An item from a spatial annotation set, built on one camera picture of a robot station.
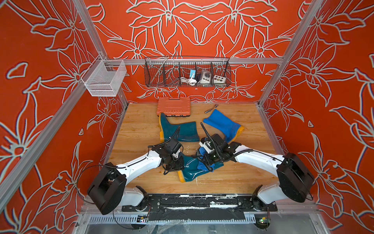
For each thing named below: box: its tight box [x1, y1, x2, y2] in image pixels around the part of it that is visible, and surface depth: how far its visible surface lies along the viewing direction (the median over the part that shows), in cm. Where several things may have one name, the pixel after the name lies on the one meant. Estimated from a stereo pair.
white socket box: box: [213, 74, 227, 84], surface depth 96 cm
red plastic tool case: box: [156, 96, 192, 117], surface depth 116 cm
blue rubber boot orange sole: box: [203, 109, 245, 144], surface depth 106 cm
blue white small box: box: [189, 69, 196, 79], surface depth 85 cm
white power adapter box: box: [198, 70, 212, 84], surface depth 93 cm
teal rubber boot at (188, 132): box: [158, 112, 201, 143], surface depth 100 cm
